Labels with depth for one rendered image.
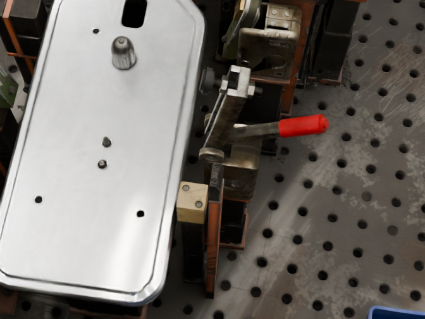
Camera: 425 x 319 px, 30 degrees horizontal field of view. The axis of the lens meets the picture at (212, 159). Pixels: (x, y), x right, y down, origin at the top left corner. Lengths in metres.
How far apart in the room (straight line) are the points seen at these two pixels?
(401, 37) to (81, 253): 0.77
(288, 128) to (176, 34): 0.27
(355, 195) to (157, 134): 0.44
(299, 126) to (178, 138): 0.20
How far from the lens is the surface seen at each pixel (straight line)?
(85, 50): 1.11
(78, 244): 1.00
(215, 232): 0.94
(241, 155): 0.97
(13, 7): 1.17
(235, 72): 0.84
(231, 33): 1.07
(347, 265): 1.31
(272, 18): 1.05
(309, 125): 0.89
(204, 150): 0.95
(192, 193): 0.94
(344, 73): 1.44
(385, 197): 1.36
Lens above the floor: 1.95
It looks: 67 degrees down
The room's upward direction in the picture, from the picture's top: 2 degrees clockwise
